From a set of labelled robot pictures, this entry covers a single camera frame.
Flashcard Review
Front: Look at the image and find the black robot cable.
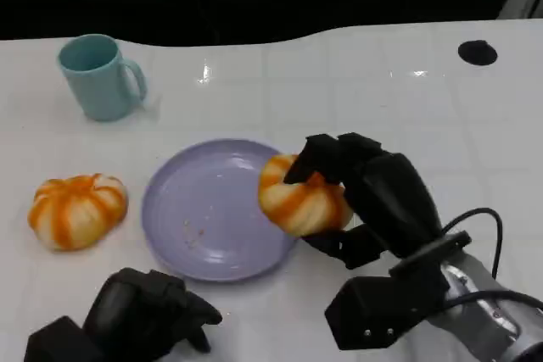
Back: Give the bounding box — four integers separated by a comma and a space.
440, 207, 543, 312

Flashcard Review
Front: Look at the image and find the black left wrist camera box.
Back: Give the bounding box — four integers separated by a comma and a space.
23, 315, 105, 362

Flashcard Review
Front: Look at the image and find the pale green mug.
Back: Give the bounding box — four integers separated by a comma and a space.
58, 33, 148, 122

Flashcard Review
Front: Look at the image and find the black round table grommet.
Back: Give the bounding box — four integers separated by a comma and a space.
457, 40, 498, 67

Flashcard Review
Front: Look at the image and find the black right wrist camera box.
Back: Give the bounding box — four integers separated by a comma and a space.
324, 275, 451, 352

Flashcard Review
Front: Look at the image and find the lilac plate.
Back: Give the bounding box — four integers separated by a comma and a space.
141, 137, 300, 282

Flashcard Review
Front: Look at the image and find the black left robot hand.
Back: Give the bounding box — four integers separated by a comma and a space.
81, 267, 224, 362

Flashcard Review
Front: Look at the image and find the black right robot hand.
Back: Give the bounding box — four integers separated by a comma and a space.
283, 132, 445, 270

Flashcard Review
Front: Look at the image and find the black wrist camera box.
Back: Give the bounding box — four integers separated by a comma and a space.
324, 275, 451, 352
23, 315, 105, 362

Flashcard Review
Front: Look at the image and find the orange white toy bread roll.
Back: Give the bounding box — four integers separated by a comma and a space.
27, 172, 129, 252
258, 153, 355, 238

